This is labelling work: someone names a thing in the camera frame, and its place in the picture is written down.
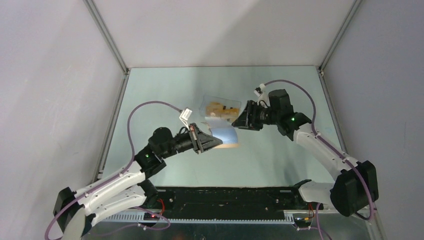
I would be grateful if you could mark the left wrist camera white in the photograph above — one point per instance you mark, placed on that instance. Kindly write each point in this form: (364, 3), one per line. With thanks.
(184, 116)

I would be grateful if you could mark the right aluminium frame post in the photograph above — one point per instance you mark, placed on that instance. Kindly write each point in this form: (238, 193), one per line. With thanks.
(354, 8)

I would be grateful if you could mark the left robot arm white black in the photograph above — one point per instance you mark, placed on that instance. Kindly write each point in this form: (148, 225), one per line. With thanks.
(130, 186)

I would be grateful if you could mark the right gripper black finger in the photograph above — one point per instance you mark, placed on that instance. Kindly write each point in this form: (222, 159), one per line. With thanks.
(244, 114)
(241, 124)

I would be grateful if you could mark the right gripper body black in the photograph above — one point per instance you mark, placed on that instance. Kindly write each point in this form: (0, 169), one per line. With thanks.
(260, 116)

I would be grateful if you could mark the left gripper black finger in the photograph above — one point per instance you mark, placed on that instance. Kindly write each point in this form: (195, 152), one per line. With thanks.
(209, 142)
(205, 132)

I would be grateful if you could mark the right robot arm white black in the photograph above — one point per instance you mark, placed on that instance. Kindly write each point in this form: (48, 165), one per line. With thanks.
(355, 183)

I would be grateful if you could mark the orange credit cards stack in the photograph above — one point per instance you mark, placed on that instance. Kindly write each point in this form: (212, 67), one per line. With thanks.
(218, 110)

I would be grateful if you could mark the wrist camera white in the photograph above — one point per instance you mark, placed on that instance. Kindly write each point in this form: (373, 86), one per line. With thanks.
(184, 116)
(260, 92)

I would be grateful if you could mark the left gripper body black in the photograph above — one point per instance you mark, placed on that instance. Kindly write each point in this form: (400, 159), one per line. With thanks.
(187, 140)

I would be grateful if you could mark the clear plastic card box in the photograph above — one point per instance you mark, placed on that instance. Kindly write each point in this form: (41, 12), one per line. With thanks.
(208, 98)

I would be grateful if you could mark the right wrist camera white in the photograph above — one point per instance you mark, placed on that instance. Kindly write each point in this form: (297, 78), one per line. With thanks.
(260, 92)

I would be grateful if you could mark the left aluminium frame post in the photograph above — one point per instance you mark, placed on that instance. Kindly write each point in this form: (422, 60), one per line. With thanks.
(106, 34)

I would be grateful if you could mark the aluminium frame post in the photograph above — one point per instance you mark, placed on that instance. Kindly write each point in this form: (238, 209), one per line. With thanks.
(354, 8)
(106, 34)

